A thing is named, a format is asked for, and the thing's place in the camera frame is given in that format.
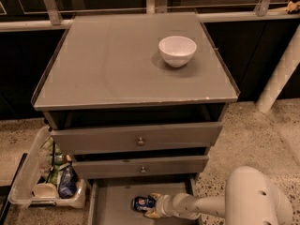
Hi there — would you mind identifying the grey middle drawer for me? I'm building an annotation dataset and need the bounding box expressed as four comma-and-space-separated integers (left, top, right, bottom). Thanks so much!
73, 156, 209, 179

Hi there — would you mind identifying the green snack bag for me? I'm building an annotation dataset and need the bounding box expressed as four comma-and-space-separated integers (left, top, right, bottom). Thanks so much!
38, 137, 65, 186

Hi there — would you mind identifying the grey top drawer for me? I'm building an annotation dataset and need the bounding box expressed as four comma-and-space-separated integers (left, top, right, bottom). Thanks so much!
52, 122, 222, 155

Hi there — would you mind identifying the grey drawer cabinet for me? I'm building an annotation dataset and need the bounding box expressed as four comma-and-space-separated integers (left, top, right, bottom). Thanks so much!
30, 11, 241, 225

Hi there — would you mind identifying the blue pepsi can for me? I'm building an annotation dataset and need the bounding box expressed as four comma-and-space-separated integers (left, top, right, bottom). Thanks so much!
132, 196, 156, 213

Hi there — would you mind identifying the white ceramic bowl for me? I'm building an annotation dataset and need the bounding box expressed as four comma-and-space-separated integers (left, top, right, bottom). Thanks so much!
158, 36, 197, 68

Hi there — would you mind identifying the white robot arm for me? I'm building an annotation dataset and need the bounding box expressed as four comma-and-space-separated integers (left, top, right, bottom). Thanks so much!
144, 166, 293, 225

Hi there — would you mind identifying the grey drawer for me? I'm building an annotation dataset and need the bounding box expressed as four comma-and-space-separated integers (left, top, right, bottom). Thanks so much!
52, 122, 222, 155
73, 156, 209, 179
87, 174, 203, 225

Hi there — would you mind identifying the grey bottom drawer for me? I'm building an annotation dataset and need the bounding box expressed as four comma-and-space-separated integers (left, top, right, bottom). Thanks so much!
87, 174, 203, 225

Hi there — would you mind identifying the clear plastic storage bin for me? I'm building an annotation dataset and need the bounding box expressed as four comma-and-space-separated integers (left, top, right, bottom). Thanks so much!
8, 127, 86, 209

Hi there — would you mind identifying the blue snack bag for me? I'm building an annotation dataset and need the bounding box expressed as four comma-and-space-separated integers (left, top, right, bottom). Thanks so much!
58, 165, 78, 199

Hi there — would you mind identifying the white cup in bin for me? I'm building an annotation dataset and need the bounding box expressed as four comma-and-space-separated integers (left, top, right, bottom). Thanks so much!
33, 183, 59, 199

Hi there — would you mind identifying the metal railing frame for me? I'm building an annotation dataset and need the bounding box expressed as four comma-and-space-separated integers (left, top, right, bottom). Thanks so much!
0, 0, 299, 33

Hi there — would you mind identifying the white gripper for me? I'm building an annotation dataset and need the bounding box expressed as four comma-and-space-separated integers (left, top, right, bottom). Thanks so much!
144, 193, 173, 218

